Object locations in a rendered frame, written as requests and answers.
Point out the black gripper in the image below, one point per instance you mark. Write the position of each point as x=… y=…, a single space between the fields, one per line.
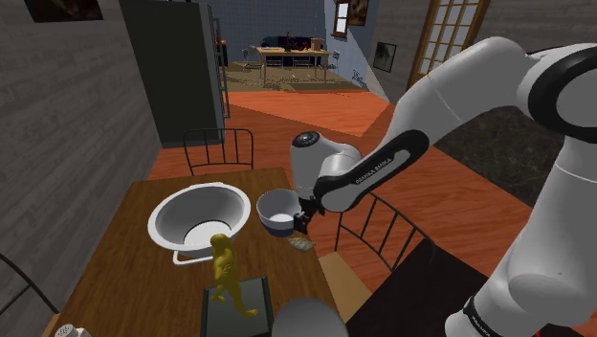
x=305 y=215

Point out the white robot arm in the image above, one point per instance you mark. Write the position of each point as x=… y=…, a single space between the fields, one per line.
x=466 y=107

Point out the small patterned flat object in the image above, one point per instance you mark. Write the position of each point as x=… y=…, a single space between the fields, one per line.
x=301 y=244

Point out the small white blue bowl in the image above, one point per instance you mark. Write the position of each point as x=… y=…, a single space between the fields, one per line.
x=275 y=207

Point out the dark green flat box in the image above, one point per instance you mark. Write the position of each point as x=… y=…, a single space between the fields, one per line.
x=259 y=298

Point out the yellow human figure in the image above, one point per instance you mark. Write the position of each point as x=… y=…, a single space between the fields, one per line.
x=227 y=275

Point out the large white bowl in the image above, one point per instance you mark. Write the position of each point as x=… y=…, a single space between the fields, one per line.
x=205 y=210

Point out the grey round object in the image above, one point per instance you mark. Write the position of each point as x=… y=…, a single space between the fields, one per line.
x=308 y=322

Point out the dark robot stand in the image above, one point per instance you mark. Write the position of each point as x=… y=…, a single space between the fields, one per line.
x=410 y=289

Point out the wooden table with clutter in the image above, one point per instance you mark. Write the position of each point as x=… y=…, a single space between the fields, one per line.
x=291 y=51

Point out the dark tall refrigerator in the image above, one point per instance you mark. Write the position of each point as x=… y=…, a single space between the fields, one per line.
x=172 y=70

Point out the wooden glass pane door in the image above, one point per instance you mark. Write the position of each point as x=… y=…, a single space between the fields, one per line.
x=443 y=32

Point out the small white object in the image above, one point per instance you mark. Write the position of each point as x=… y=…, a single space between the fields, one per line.
x=70 y=331

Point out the grey framed wall picture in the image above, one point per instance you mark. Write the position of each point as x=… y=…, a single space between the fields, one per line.
x=384 y=57

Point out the small wall window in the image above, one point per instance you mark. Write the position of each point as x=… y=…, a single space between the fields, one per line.
x=342 y=18

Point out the brown wall picture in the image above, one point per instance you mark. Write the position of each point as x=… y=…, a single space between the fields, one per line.
x=358 y=11

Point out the dark wall picture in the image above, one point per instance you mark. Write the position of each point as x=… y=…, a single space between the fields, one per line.
x=63 y=9

